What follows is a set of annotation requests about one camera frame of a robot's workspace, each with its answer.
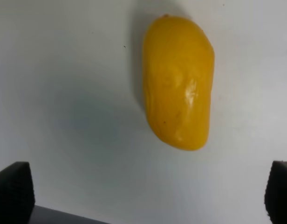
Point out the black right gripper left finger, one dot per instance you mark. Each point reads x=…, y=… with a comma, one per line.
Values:
x=17, y=197

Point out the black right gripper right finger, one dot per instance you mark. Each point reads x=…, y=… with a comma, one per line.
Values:
x=275, y=198

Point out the yellow mango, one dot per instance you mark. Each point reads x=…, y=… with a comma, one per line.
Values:
x=178, y=69

